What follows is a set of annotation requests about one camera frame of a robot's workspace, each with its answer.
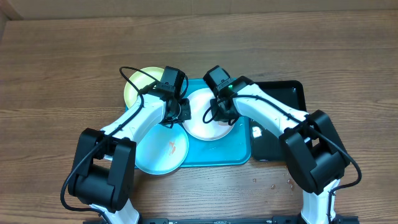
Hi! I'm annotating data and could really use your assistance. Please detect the white plate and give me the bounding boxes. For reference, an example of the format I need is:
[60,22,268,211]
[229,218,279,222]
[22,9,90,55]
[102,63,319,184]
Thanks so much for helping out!
[183,88,234,141]

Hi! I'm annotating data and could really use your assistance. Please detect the light blue plate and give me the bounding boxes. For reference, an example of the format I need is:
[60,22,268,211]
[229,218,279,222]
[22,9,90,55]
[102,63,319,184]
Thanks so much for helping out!
[135,124,189,175]

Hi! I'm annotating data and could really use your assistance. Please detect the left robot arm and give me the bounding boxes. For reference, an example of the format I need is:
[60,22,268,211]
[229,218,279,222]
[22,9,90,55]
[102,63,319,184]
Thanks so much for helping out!
[60,94,191,223]

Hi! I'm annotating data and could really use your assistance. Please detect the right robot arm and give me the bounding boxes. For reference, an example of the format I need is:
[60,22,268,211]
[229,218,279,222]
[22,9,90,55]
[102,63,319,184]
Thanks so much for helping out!
[205,77,350,223]

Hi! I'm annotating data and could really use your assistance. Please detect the teal plastic tray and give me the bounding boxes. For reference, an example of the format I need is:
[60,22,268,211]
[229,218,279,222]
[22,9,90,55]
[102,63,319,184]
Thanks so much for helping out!
[175,79,251,168]

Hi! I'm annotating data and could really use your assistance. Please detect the black rectangular tray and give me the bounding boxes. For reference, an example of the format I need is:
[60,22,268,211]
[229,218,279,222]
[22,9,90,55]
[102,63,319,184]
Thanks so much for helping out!
[249,80,307,161]

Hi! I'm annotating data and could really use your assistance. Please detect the yellow-green plate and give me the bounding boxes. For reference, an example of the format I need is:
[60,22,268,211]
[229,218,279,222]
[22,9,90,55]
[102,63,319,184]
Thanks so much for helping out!
[124,67,164,109]

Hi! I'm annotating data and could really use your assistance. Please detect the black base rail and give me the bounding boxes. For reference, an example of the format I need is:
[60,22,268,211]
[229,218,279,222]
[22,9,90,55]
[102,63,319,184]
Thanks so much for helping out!
[83,215,360,224]

